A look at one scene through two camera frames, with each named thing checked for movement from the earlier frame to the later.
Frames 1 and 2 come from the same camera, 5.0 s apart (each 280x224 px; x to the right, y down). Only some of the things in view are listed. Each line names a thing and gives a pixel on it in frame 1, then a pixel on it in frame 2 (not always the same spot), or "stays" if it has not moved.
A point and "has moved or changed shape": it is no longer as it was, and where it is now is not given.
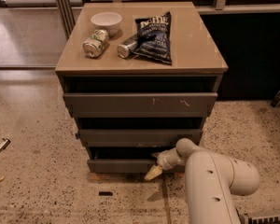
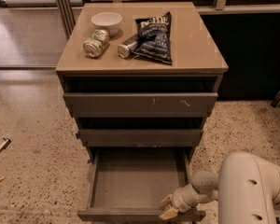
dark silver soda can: x=125 y=49 stays
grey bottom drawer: x=125 y=160 has moved or changed shape
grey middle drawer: x=137 y=137 stays
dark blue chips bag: x=155 y=37 stays
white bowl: x=106 y=21 stays
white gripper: x=163 y=161 → x=179 y=203
